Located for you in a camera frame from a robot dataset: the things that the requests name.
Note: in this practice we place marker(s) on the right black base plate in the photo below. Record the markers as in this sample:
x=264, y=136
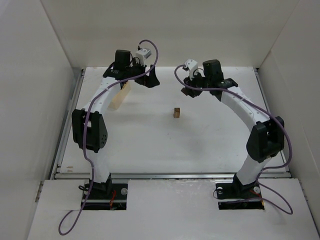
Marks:
x=231, y=196

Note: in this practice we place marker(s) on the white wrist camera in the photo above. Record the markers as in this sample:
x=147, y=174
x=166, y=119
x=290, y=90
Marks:
x=143, y=54
x=191, y=66

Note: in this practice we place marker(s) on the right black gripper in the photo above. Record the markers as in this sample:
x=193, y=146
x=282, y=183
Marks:
x=189, y=88

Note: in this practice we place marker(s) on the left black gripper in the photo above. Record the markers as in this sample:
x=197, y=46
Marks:
x=146, y=77

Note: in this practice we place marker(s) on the dark brown wood block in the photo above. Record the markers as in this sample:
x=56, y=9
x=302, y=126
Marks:
x=185, y=91

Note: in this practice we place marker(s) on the light wood block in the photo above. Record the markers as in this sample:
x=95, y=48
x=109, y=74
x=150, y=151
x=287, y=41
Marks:
x=176, y=113

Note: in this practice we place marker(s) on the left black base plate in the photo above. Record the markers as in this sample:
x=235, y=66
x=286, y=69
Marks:
x=114, y=199

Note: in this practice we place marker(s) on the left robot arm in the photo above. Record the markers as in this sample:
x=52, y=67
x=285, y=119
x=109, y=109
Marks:
x=89, y=130

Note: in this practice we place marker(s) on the aluminium table edge rail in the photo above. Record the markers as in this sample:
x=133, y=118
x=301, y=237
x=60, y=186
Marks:
x=78, y=76

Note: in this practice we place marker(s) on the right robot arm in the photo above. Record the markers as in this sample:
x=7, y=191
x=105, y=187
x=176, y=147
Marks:
x=266, y=139

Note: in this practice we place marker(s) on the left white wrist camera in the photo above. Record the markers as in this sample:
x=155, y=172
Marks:
x=143, y=54

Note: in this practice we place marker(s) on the front aluminium rail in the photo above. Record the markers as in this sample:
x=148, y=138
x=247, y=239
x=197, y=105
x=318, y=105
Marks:
x=162, y=176

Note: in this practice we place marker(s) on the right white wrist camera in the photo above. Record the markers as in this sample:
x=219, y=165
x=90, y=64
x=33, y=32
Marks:
x=191, y=66

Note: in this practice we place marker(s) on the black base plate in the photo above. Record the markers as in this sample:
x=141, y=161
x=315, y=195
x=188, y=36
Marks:
x=114, y=199
x=231, y=196

